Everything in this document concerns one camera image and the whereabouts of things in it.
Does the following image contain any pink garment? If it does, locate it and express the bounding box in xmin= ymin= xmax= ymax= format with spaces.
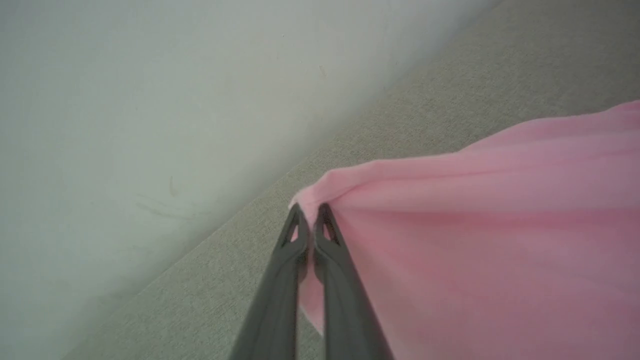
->
xmin=288 ymin=100 xmax=640 ymax=360

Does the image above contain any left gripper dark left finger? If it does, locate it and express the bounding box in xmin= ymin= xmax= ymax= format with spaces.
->
xmin=229 ymin=203 xmax=310 ymax=360

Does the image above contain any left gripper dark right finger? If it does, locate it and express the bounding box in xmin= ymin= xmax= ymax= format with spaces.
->
xmin=313 ymin=203 xmax=394 ymax=360

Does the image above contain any grey fabric sofa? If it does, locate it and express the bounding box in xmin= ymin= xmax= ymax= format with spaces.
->
xmin=60 ymin=0 xmax=640 ymax=360

